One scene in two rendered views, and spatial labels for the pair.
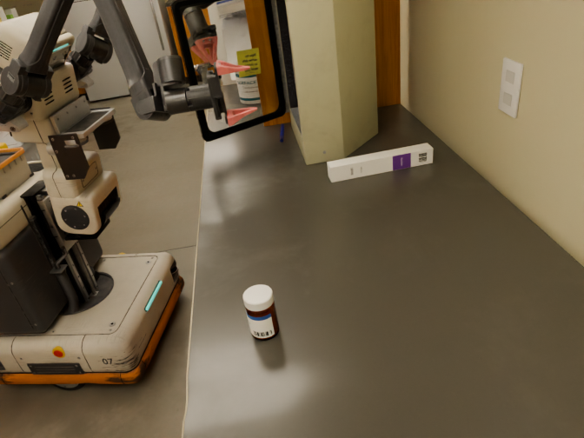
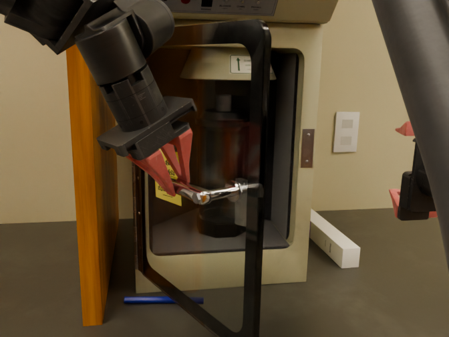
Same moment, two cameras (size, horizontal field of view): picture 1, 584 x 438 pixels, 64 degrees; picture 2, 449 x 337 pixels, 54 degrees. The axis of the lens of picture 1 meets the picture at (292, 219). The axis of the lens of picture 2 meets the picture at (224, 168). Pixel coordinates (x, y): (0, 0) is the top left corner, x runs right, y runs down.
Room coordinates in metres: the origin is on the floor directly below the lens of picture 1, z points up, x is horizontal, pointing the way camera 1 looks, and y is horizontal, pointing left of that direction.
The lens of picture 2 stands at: (1.45, 0.69, 1.35)
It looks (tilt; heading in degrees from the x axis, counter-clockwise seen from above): 13 degrees down; 263
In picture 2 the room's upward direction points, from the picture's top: 1 degrees clockwise
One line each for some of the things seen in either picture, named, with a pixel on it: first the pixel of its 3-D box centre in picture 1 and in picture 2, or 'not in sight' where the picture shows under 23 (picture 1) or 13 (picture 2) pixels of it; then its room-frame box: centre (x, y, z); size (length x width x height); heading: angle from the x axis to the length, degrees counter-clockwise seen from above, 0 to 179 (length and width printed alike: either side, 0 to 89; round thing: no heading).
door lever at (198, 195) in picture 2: not in sight; (198, 187); (1.42, 0.18, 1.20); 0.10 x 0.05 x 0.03; 120
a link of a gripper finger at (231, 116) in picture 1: (236, 106); (410, 189); (1.09, 0.09, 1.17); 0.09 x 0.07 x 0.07; 93
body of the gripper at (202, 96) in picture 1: (203, 96); (444, 179); (1.09, 0.16, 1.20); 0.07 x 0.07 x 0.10; 3
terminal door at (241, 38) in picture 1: (235, 64); (187, 178); (1.43, 0.10, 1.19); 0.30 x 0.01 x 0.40; 120
